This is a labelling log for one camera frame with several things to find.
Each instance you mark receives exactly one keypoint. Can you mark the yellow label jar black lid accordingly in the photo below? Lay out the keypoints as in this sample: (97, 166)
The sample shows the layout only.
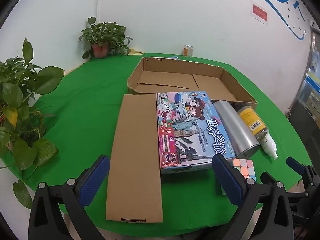
(252, 120)

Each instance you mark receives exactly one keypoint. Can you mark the glass door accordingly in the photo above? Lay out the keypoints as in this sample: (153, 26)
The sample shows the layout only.
(312, 80)

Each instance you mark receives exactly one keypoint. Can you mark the colourful board game box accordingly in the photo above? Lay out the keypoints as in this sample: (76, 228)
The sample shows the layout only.
(190, 130)

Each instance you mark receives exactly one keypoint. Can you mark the red wall notice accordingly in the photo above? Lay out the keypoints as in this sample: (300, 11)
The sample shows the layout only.
(260, 12)

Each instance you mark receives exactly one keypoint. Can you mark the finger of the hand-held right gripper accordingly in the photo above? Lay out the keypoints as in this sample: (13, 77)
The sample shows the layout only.
(295, 163)
(267, 177)

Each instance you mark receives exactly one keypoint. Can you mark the large leafy potted plant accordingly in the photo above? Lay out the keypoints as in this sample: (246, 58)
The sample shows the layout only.
(22, 80)

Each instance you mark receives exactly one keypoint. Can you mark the small potted plant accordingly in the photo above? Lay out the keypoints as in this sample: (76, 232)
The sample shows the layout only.
(100, 33)

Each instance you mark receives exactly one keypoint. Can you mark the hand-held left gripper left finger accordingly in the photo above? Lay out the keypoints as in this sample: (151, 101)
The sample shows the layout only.
(96, 177)

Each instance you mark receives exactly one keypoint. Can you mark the small glass jar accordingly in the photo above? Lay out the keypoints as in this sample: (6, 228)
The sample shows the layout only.
(188, 50)

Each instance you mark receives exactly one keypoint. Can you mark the silver metal can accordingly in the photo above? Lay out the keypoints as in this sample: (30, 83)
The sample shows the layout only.
(235, 127)

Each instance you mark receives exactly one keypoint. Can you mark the blue wall decal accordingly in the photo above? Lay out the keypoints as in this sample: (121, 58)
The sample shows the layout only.
(275, 2)

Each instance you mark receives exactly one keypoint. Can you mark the yellow paper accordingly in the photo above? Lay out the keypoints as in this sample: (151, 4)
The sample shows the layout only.
(136, 52)

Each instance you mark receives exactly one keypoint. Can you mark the pastel puzzle cube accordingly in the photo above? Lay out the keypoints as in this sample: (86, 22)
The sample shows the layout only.
(242, 166)

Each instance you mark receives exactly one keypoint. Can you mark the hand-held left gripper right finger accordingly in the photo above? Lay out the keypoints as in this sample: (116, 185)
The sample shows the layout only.
(228, 180)

